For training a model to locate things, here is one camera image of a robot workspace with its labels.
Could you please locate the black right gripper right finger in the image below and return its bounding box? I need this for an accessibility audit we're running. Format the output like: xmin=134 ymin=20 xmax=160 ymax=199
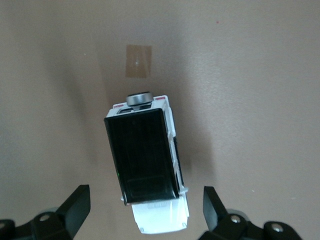
xmin=198 ymin=186 xmax=303 ymax=240

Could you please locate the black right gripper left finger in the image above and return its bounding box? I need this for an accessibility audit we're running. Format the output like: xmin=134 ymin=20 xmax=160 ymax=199
xmin=0 ymin=184 xmax=91 ymax=240

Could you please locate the white jeep toy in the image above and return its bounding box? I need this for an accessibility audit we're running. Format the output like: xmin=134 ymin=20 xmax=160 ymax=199
xmin=103 ymin=90 xmax=191 ymax=235

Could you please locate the brown tape square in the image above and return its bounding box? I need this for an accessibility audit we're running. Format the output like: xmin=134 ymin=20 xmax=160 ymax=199
xmin=124 ymin=44 xmax=153 ymax=79

